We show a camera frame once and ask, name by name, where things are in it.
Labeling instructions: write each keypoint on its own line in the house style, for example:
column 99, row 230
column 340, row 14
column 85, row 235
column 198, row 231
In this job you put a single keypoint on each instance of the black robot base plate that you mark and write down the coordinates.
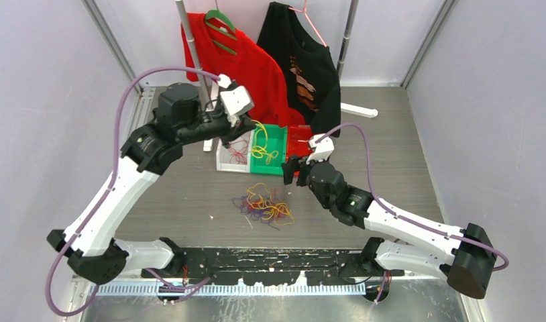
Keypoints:
column 270, row 267

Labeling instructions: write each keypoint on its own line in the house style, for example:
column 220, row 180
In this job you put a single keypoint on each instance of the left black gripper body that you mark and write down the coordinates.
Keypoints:
column 227, row 132

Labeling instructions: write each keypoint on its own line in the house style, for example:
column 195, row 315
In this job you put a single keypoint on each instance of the white plastic bin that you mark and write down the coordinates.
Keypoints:
column 236, row 158

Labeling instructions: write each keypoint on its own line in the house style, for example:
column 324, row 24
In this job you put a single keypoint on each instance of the pink clothes hanger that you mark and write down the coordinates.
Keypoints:
column 304, row 10

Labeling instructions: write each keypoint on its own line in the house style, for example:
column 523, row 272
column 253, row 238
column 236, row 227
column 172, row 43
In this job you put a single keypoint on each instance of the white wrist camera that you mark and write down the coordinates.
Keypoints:
column 236, row 102
column 321, row 148

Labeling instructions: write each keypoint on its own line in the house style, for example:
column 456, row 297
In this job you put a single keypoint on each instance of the red plastic bin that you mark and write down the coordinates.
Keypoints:
column 297, row 141

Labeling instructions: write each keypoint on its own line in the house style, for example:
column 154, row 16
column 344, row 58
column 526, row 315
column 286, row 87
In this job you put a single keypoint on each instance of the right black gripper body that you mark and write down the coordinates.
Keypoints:
column 298, row 164

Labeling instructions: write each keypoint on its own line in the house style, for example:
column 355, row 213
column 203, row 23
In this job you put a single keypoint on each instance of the red t-shirt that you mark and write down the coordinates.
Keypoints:
column 242, row 60

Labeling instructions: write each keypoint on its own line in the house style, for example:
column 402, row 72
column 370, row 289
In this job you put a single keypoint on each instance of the metal clothes rack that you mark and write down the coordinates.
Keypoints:
column 348, row 108

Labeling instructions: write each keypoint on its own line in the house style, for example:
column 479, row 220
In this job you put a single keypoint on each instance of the green clothes hanger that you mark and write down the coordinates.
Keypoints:
column 222, row 31

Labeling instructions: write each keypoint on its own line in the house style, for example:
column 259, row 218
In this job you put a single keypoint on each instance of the green plastic bin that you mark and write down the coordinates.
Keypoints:
column 268, row 149

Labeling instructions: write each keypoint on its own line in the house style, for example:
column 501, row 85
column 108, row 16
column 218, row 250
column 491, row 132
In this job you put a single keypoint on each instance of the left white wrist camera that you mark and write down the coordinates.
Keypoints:
column 236, row 102

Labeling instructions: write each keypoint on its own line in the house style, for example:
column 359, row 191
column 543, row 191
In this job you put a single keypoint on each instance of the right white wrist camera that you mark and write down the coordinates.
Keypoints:
column 321, row 148

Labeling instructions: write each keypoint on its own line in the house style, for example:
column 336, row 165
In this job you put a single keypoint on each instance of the black printed t-shirt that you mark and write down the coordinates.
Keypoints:
column 312, row 82

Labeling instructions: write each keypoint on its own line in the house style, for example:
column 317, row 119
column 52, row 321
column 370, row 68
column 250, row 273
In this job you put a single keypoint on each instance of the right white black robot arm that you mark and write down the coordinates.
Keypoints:
column 463, row 257

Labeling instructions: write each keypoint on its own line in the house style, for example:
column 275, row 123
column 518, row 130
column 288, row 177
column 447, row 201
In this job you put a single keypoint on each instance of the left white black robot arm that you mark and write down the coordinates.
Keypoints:
column 179, row 119

